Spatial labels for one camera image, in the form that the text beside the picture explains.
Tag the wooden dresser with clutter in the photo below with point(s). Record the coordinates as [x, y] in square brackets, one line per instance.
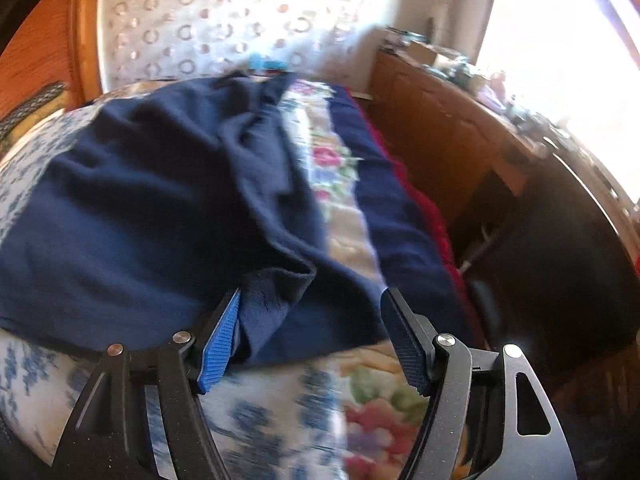
[450, 60]

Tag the navy blanket with red edge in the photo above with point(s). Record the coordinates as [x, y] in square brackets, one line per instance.
[395, 220]

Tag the yellow patterned folded cloth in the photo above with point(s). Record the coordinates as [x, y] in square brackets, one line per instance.
[57, 105]

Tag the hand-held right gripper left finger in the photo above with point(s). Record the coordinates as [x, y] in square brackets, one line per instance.
[220, 345]

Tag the wooden wardrobe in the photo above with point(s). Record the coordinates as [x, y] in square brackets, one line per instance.
[50, 50]

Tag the dark chair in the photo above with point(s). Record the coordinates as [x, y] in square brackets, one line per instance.
[550, 260]

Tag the white curtain with circles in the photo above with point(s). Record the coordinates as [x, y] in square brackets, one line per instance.
[225, 10]

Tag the small blue toy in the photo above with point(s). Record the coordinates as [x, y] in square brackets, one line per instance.
[269, 62]

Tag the navy t-shirt with orange print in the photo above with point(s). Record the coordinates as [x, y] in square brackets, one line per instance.
[150, 200]

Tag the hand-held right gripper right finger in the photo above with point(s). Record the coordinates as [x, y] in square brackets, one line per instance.
[405, 340]

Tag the bright window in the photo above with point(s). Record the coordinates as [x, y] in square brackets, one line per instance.
[550, 35]

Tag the blue floral bedspread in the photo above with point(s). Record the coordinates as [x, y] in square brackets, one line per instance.
[280, 420]

